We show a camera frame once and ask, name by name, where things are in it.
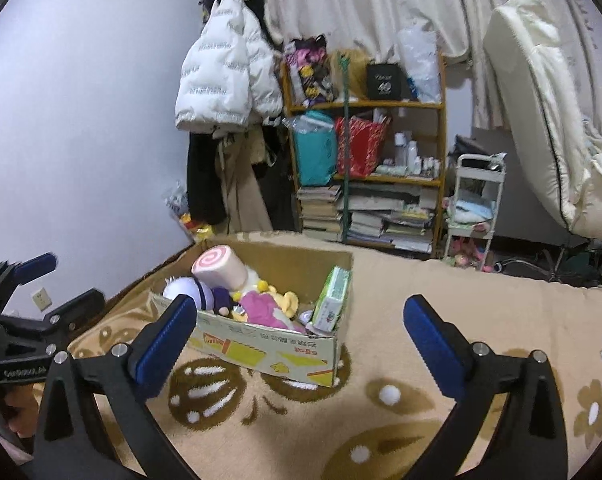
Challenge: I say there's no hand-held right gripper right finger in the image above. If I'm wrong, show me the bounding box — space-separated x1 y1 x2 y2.
402 294 568 480

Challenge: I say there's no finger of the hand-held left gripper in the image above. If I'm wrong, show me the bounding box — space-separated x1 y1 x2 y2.
40 288 107 342
0 253 59 307

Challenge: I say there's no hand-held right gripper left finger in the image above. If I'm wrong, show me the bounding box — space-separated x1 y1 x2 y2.
31 294 199 480

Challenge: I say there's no purple plush doll white hair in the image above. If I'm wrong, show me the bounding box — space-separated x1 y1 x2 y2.
162 276 234 317

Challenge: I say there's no pink swirl plush roll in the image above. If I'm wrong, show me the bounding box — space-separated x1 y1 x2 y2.
191 245 247 288

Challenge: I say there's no green tissue pack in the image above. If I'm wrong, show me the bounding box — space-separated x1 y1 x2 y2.
311 266 352 333

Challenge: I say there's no printed cardboard box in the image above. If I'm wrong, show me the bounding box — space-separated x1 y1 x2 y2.
148 237 354 388

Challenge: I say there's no person's left hand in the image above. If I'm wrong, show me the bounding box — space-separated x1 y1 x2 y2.
0 384 39 437

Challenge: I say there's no beige printed blanket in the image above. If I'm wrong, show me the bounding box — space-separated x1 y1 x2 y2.
36 232 602 480

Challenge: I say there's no pink plush toy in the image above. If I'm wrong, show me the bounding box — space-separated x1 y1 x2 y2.
238 290 307 333

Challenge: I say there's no clear bag of snacks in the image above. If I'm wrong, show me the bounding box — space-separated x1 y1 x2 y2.
163 185 217 243

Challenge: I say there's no yellow plush toy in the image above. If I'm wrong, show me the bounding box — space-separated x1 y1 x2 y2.
231 280 299 322

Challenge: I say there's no stack of books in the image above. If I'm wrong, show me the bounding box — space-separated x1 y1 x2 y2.
296 185 438 254

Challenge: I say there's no blue folded cloth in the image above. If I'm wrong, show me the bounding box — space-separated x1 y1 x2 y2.
453 200 496 223

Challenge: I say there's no black chair base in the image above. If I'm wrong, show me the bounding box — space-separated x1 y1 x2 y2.
501 245 602 288

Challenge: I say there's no black hanging garment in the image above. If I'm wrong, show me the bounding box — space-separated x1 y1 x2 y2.
187 130 229 226

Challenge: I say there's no white trolley cart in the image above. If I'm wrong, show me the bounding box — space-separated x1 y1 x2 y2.
442 152 506 268

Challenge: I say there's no beige hanging coat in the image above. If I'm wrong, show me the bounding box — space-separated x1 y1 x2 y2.
216 127 274 233

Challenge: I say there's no dark hanging coat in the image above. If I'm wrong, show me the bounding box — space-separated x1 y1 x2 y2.
251 125 298 232

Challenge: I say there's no row of white bottles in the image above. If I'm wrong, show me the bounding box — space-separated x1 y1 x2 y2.
393 132 442 178

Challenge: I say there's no green pole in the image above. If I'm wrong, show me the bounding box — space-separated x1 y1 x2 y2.
338 55 354 241

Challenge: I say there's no red gift bag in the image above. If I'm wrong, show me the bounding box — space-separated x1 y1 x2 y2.
335 116 389 178

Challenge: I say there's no teal bag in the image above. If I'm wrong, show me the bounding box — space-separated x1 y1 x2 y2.
291 112 339 187

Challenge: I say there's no yellow wooden shelf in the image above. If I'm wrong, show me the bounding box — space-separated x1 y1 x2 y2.
281 52 447 256

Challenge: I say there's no cream folded mattress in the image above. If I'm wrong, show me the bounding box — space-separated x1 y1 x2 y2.
483 0 602 241

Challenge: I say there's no black box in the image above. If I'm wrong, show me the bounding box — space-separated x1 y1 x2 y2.
366 62 408 102

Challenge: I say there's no white puffer jacket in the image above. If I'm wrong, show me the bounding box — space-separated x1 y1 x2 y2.
175 0 284 133

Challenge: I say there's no yellow fabric bundle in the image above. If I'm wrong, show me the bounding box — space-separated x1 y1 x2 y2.
331 49 373 101

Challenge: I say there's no clear plastic bag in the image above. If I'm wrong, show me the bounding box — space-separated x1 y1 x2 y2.
397 25 442 103

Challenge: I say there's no pile of colourful packets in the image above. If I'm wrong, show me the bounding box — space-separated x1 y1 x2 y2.
283 35 339 108

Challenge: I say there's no white curtain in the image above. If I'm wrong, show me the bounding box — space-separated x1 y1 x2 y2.
261 0 602 131

